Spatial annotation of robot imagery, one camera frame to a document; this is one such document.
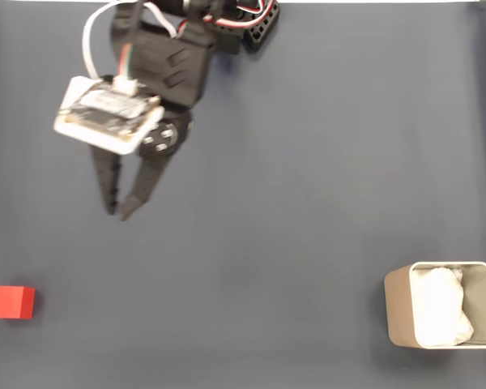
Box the red cube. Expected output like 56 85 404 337
0 285 36 320

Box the beige square box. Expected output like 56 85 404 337
383 261 486 350

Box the white crumpled tissue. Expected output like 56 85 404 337
411 267 475 348

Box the white camera board mount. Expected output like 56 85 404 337
53 75 165 155

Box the black camera cable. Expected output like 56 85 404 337
119 0 145 80

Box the red white black servo cable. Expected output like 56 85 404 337
177 0 279 37

